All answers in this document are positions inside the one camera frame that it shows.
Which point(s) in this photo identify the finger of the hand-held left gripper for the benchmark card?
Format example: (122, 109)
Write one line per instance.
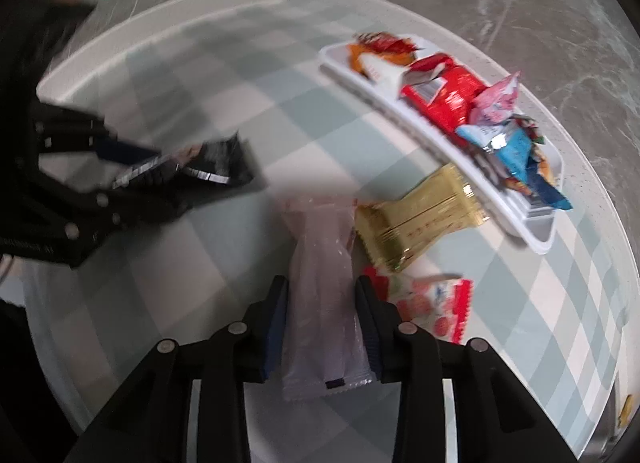
(140, 203)
(115, 149)

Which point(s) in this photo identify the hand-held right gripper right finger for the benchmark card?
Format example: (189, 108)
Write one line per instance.
(368, 333)

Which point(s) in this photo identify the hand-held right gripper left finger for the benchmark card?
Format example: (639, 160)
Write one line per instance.
(275, 333)

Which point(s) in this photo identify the translucent pink snack packet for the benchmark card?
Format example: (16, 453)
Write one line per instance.
(322, 293)

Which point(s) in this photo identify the black snack packet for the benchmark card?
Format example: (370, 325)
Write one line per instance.
(220, 163)

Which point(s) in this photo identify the white plastic tray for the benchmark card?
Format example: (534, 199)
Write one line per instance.
(400, 110)

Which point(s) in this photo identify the blue silver snack packet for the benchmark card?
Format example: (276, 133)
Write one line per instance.
(517, 153)

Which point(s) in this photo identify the red white snack packet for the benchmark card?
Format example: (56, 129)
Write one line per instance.
(430, 308)

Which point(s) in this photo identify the gold snack packet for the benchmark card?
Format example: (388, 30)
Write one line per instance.
(420, 220)

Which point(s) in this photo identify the blue orange snack packet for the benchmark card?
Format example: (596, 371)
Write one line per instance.
(550, 195)

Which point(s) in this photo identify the large red snack packet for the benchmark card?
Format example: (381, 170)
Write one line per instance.
(450, 98)

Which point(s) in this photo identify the multicoloured snack packet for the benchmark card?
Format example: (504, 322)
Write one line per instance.
(537, 135)

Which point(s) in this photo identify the silver red snack packet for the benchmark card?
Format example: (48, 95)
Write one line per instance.
(382, 73)

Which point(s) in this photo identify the pink white snack packet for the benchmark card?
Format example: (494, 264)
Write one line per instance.
(495, 103)

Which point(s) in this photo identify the red brown snack packet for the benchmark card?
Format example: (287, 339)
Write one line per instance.
(390, 47)

